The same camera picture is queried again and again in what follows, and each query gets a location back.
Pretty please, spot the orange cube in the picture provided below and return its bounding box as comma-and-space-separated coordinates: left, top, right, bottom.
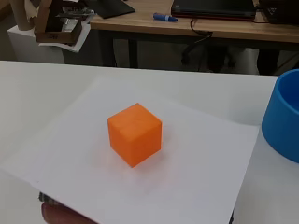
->
107, 102, 164, 169

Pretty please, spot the white flat sheet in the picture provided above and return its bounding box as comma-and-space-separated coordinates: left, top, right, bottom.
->
0, 75, 261, 224

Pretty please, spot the blue marker pen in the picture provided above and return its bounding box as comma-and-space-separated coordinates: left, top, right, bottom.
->
152, 12, 178, 23

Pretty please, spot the wooden desk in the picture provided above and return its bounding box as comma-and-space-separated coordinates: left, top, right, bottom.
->
90, 0, 299, 69

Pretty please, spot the black flat pad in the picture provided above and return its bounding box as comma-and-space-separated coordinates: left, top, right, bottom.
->
83, 0, 136, 20

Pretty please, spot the brown cardboard box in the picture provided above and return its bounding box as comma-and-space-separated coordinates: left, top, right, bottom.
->
34, 0, 83, 45

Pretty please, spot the black laptop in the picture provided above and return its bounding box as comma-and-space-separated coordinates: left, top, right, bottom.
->
170, 0, 257, 22

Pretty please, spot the blue round tub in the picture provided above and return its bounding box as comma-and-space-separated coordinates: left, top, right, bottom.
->
261, 68, 299, 164

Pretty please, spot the white cabinet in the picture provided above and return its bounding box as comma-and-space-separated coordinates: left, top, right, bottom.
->
7, 21, 92, 64

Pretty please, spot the cardboard tube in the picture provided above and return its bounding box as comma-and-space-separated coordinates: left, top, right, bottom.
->
10, 0, 36, 32

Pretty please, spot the black cable under desk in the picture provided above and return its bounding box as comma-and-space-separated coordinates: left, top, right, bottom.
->
181, 19, 214, 66

